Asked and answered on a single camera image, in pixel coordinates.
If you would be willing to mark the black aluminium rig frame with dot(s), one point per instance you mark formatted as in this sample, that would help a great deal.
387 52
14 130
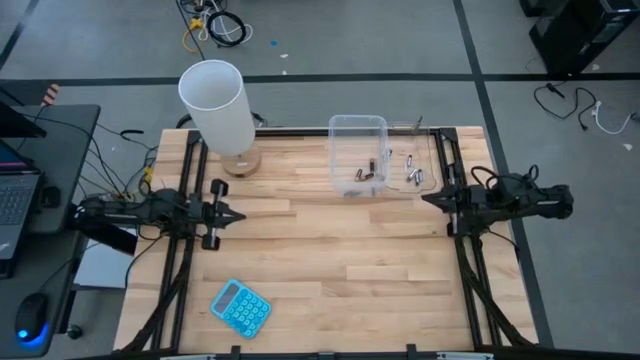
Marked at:
290 132

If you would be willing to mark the black computer mouse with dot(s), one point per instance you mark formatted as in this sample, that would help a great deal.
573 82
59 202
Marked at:
32 315

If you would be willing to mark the black monitor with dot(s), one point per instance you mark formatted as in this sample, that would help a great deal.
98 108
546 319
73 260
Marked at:
15 125

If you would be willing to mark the black desk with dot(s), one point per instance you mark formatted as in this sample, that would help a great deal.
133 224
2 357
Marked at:
65 150

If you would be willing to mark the clear rounded plastic container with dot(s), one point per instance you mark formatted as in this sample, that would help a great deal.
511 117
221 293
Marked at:
425 145

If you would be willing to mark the grey flat box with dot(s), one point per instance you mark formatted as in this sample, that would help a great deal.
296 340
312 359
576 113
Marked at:
100 270

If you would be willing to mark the orange striped floor marker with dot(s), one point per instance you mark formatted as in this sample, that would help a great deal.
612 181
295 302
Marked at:
51 94

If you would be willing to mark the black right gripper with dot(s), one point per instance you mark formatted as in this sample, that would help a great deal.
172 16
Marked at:
465 207

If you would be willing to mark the black equipment cart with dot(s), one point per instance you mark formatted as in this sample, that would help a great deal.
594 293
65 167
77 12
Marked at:
575 35

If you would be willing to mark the batteries pair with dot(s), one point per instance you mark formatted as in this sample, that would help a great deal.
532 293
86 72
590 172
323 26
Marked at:
409 161

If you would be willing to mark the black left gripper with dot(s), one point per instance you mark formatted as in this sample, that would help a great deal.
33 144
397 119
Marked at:
215 215

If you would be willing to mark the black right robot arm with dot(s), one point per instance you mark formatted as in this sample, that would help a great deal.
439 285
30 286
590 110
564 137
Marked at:
525 200

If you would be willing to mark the white shade wooden lamp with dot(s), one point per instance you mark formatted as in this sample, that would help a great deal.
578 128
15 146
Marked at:
215 100

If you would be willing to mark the small black knob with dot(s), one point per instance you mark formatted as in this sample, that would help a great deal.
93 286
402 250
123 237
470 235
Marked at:
75 331

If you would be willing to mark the dark laptop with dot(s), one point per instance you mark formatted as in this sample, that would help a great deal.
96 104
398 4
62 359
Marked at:
15 200

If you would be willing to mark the tall clear plastic bin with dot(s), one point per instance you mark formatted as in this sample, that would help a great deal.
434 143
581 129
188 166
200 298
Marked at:
357 145

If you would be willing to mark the blue calculator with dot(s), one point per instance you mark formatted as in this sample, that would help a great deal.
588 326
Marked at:
241 309

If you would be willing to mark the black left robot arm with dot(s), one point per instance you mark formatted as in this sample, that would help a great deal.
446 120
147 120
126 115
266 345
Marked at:
150 210

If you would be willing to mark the silver aluminium profile bar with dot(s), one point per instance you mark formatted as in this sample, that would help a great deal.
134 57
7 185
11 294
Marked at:
465 356
187 356

